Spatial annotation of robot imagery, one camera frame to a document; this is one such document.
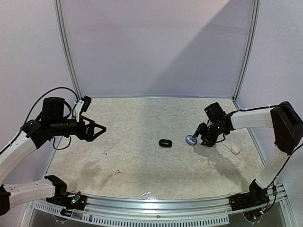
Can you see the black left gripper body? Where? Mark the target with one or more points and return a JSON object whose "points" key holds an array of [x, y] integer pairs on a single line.
{"points": [[81, 134]]}

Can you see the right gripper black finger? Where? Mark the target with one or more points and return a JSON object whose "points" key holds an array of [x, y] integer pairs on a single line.
{"points": [[199, 131], [206, 144]]}

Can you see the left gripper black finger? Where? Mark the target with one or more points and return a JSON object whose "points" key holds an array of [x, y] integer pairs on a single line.
{"points": [[96, 131], [90, 121]]}

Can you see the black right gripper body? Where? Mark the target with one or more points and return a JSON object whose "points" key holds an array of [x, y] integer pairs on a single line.
{"points": [[206, 135]]}

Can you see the blue-grey oval charging case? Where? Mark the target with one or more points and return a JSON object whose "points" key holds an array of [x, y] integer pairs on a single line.
{"points": [[191, 140]]}

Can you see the pink round charging case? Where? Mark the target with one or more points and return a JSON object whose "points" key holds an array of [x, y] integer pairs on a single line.
{"points": [[235, 150]]}

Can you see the black earbud charging case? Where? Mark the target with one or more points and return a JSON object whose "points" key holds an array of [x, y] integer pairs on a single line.
{"points": [[165, 143]]}

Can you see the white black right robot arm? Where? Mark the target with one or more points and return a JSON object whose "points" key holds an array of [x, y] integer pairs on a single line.
{"points": [[282, 119]]}

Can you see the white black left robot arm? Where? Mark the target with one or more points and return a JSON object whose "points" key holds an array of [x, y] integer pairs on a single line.
{"points": [[56, 119]]}

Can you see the perforated white front panel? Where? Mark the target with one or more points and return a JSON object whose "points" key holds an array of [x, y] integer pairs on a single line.
{"points": [[48, 215]]}

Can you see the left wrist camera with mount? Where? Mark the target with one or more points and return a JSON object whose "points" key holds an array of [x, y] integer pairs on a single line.
{"points": [[80, 107]]}

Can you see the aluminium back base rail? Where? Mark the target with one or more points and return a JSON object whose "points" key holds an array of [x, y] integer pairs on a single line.
{"points": [[164, 96]]}

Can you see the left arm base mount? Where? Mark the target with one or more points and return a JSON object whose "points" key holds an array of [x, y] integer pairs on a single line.
{"points": [[70, 201]]}

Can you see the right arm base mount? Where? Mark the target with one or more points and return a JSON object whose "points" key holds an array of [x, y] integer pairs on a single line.
{"points": [[255, 197]]}

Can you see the aluminium front rail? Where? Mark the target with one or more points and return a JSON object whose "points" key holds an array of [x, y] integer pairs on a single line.
{"points": [[275, 214]]}

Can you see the aluminium left corner post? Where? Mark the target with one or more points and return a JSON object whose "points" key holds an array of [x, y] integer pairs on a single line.
{"points": [[66, 48]]}

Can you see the aluminium corner post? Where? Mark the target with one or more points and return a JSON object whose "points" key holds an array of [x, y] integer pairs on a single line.
{"points": [[248, 48], [66, 48]]}

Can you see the aluminium right corner post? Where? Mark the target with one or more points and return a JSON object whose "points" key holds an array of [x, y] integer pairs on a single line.
{"points": [[248, 48]]}

